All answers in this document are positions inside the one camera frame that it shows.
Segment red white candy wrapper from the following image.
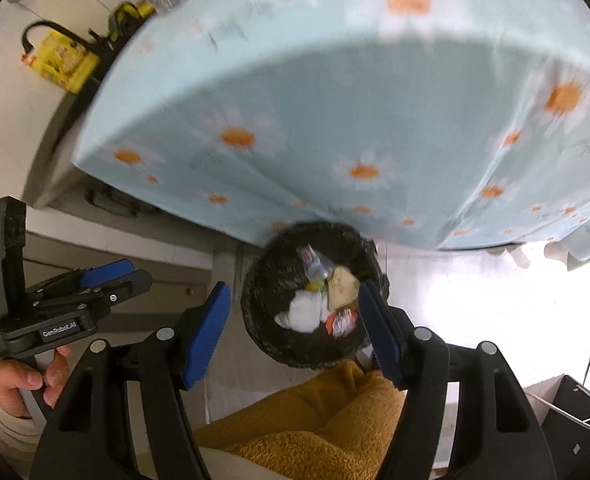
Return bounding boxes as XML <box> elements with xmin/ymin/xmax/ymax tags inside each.
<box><xmin>324</xmin><ymin>308</ymin><xmax>359</xmax><ymax>337</ymax></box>

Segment daisy print tablecloth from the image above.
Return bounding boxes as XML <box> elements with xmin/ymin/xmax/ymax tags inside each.
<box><xmin>70</xmin><ymin>0</ymin><xmax>590</xmax><ymax>272</ymax></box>

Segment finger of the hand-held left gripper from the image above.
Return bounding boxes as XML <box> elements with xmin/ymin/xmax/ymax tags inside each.
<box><xmin>31</xmin><ymin>268</ymin><xmax>154</xmax><ymax>324</ymax></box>
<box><xmin>25</xmin><ymin>258</ymin><xmax>136</xmax><ymax>306</ymax></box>

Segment brown paper cup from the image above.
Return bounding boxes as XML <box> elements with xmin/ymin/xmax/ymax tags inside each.
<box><xmin>324</xmin><ymin>265</ymin><xmax>362</xmax><ymax>311</ymax></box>

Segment clear plastic wrapper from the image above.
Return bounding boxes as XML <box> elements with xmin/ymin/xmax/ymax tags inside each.
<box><xmin>297</xmin><ymin>245</ymin><xmax>335</xmax><ymax>281</ymax></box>

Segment person's left hand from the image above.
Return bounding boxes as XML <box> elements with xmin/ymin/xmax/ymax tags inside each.
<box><xmin>0</xmin><ymin>346</ymin><xmax>71</xmax><ymax>419</ymax></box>

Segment person's left forearm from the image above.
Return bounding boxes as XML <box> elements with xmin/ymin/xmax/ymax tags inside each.
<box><xmin>0</xmin><ymin>389</ymin><xmax>46</xmax><ymax>466</ymax></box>

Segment yellow dish soap pouch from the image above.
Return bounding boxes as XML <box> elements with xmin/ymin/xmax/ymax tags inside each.
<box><xmin>20</xmin><ymin>29</ymin><xmax>100</xmax><ymax>95</ymax></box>

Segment dark box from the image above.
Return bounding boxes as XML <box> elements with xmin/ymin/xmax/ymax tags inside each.
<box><xmin>542</xmin><ymin>373</ymin><xmax>590</xmax><ymax>480</ymax></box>

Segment black sink faucet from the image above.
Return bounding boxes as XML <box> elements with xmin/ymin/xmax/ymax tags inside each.
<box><xmin>21</xmin><ymin>19</ymin><xmax>111</xmax><ymax>54</ymax></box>

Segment black-lined trash bin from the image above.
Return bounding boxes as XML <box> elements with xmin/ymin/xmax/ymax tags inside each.
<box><xmin>240</xmin><ymin>220</ymin><xmax>391</xmax><ymax>372</ymax></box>

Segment large white tissue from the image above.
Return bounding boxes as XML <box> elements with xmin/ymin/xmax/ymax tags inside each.
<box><xmin>273</xmin><ymin>289</ymin><xmax>324</xmax><ymax>334</ymax></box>

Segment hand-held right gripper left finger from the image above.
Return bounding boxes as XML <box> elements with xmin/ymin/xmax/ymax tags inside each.
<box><xmin>29</xmin><ymin>281</ymin><xmax>232</xmax><ymax>480</ymax></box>

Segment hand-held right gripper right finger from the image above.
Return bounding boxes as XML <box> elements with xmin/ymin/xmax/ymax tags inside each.
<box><xmin>357</xmin><ymin>279</ymin><xmax>558</xmax><ymax>480</ymax></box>

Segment person's yellow fleece pants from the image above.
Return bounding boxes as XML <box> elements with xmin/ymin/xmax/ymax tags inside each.
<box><xmin>192</xmin><ymin>359</ymin><xmax>409</xmax><ymax>480</ymax></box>

